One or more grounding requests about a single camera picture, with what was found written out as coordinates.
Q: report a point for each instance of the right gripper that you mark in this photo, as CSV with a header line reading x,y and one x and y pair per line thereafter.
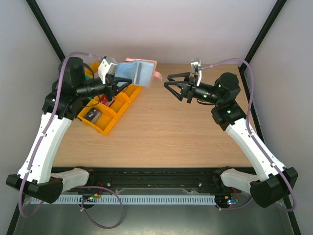
x,y
190,89

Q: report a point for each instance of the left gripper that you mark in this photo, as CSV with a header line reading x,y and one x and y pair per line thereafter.
x,y
112,87

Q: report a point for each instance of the pink leather card holder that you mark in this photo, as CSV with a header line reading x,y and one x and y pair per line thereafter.
x,y
140,71

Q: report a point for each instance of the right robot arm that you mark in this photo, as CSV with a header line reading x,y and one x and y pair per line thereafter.
x,y
232,119

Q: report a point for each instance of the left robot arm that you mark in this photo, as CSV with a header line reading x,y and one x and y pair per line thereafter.
x,y
60,108

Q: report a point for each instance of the yellow bin with blue cards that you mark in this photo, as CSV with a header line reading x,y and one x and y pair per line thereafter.
x,y
130,93

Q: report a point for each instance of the yellow bin with red cards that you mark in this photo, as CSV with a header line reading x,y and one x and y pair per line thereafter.
x,y
115,111

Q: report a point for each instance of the red card stack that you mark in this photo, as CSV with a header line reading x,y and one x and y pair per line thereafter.
x,y
105,101

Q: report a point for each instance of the dark card stack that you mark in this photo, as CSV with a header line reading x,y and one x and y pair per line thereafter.
x,y
92,115

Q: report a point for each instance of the yellow bin far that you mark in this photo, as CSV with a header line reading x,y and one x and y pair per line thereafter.
x,y
92,70

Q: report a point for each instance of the yellow bin near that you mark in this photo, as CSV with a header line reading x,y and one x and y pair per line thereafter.
x,y
103,125

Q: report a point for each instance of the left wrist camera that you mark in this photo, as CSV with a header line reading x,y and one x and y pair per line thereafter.
x,y
107,66

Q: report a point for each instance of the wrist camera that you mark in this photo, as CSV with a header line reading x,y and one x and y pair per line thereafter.
x,y
196,68
107,66

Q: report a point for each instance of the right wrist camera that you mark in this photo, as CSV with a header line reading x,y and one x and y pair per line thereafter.
x,y
196,68

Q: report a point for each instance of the black aluminium frame rail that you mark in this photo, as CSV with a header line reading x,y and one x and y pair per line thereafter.
x,y
167,177

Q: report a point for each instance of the slotted cable duct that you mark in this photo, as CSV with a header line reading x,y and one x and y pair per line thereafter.
x,y
138,200

